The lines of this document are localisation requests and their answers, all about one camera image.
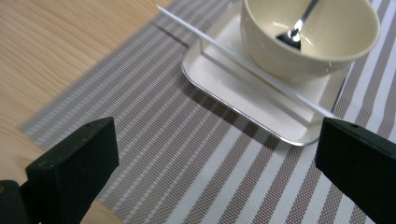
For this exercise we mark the metal spoon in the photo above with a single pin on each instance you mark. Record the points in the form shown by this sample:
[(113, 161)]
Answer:
[(294, 35)]

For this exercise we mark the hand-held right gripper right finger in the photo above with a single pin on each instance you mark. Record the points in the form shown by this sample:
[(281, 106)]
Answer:
[(358, 165)]

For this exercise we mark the cream bowl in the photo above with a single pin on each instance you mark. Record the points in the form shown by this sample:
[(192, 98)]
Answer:
[(339, 31)]

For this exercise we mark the white square plate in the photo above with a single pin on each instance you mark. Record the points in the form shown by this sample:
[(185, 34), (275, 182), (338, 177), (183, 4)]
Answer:
[(236, 90)]

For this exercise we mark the brown white-striped woven placemat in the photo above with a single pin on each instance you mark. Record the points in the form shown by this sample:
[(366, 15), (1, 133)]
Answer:
[(186, 155)]

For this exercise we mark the white chopstick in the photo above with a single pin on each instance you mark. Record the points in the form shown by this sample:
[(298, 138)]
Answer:
[(249, 63)]

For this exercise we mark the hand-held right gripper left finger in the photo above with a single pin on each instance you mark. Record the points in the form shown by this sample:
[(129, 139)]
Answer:
[(71, 169)]

